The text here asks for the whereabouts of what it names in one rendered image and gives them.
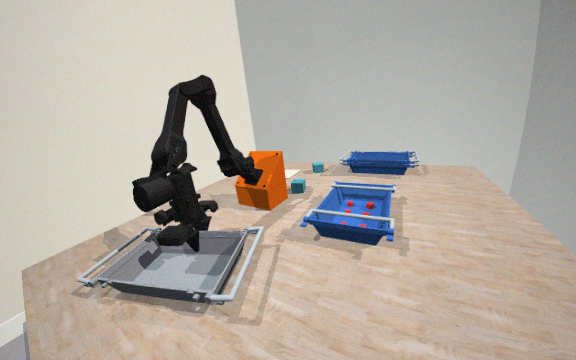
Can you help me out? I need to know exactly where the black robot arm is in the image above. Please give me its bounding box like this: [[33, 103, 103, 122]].
[[132, 75, 263, 212]]

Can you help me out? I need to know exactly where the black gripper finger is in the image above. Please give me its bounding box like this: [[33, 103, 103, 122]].
[[193, 216, 212, 231], [186, 230, 200, 252]]

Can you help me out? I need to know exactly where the small teal block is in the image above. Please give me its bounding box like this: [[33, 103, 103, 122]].
[[291, 178, 306, 193], [312, 162, 324, 173]]

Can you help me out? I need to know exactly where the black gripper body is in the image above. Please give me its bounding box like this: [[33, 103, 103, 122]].
[[157, 192, 219, 247]]

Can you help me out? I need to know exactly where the cream flat rectangular panel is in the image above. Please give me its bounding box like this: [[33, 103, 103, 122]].
[[285, 169, 301, 179]]

